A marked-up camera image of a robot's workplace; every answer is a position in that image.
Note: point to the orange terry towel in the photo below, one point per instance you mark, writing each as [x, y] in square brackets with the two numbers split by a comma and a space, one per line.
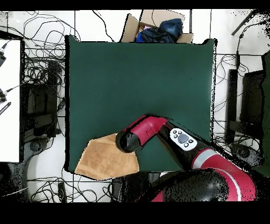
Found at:
[105, 160]

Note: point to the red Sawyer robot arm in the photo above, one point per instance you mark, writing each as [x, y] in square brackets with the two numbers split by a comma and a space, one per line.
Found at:
[147, 129]

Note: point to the dark green table cloth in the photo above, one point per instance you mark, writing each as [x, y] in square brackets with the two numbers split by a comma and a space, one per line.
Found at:
[147, 74]

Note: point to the dark navy garment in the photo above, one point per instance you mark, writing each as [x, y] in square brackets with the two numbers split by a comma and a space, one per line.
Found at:
[154, 37]

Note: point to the brown cardboard box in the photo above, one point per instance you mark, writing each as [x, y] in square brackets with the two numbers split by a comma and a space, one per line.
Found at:
[130, 29]

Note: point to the pink garment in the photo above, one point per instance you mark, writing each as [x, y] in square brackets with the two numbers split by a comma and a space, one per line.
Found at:
[145, 28]

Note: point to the blue denim garment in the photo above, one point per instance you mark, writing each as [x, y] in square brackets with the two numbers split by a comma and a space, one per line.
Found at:
[172, 26]

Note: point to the black equipment stand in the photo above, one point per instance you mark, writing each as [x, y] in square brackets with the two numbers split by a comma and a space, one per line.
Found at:
[40, 101]

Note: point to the grey round base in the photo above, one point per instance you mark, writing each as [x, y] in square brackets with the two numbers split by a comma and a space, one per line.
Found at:
[34, 146]

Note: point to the black power strip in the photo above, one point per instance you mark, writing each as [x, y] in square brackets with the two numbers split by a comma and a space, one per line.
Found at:
[62, 192]

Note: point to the black wheeled base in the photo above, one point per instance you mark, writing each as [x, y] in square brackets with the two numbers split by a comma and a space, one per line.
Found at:
[244, 154]

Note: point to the black monitor stand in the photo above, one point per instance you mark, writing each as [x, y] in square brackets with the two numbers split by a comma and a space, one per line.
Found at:
[252, 99]

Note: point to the white side table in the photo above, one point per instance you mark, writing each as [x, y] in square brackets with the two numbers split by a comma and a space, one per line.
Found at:
[10, 126]

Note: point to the black slotted strip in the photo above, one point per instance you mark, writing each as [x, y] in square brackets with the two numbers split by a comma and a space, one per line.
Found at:
[5, 108]

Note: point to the small black device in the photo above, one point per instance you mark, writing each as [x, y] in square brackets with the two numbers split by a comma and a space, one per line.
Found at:
[2, 97]

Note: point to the black slanted bar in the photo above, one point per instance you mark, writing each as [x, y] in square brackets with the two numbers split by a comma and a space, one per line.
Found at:
[242, 23]

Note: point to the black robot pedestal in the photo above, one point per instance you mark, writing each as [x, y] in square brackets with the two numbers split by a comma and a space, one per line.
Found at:
[135, 188]

